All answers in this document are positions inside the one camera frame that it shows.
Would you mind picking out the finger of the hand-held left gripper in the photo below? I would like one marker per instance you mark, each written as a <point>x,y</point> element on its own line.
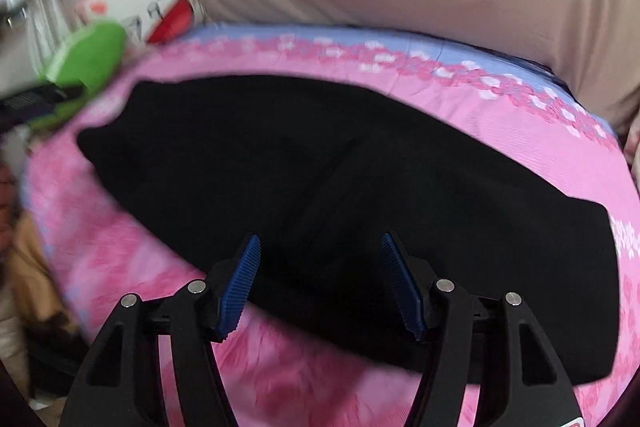
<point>35,99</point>

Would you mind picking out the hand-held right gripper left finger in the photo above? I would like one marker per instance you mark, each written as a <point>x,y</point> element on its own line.
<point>235,297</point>

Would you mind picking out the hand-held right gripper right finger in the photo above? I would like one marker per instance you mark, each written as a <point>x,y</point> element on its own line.
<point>402,292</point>

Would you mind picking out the black pants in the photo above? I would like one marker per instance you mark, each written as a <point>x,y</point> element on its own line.
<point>325,167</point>

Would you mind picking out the pink floral blanket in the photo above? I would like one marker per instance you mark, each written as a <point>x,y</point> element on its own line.
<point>165,257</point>

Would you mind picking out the beige cloth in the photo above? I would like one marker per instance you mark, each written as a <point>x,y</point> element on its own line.
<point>35,277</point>

